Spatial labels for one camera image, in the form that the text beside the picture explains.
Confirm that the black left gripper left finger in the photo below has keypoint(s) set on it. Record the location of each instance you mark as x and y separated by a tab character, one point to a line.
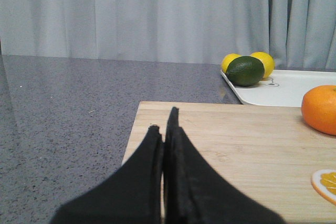
131	195

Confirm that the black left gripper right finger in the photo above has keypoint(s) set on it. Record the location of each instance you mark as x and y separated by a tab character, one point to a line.
195	193

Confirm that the orange fruit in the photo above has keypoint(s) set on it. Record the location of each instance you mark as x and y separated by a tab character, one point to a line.
318	108

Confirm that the white serving tray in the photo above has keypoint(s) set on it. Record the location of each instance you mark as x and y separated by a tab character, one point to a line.
282	87

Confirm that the wooden cutting board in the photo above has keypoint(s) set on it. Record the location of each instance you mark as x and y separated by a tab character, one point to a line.
267	152

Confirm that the orange slice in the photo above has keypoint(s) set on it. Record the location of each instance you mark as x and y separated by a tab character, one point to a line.
323	181

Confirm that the green lime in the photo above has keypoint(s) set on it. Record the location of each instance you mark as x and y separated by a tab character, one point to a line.
245	71

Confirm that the yellow lemon left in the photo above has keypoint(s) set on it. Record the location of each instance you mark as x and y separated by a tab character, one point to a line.
227	60

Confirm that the yellow lemon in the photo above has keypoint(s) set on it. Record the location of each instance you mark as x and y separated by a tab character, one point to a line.
227	60
267	60

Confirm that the yellow lemon right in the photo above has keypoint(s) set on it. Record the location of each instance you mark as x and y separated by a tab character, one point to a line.
267	60

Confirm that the grey curtain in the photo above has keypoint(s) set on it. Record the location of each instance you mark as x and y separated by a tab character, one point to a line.
297	33

